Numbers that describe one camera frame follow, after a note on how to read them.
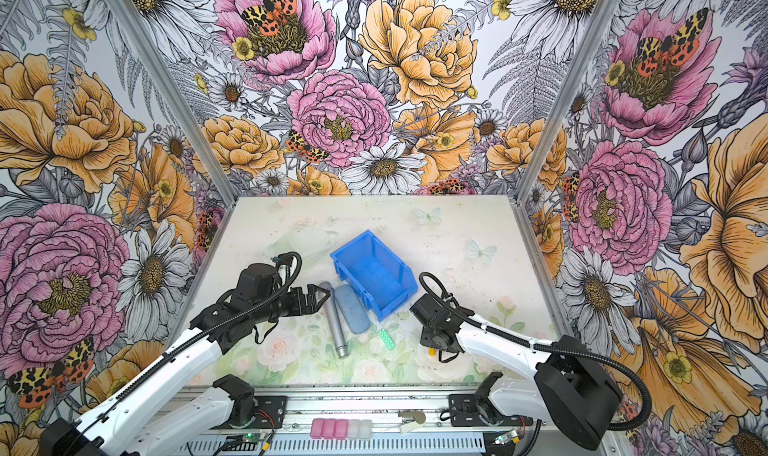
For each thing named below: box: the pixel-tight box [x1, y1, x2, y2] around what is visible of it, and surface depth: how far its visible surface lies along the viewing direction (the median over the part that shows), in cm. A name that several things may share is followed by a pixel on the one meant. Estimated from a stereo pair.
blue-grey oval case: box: [334, 284, 371, 335], surface depth 91 cm
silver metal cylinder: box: [320, 281, 349, 359], surface depth 87 cm
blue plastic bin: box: [330, 230, 418, 322], surface depth 96 cm
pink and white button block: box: [310, 418, 373, 440], surface depth 73 cm
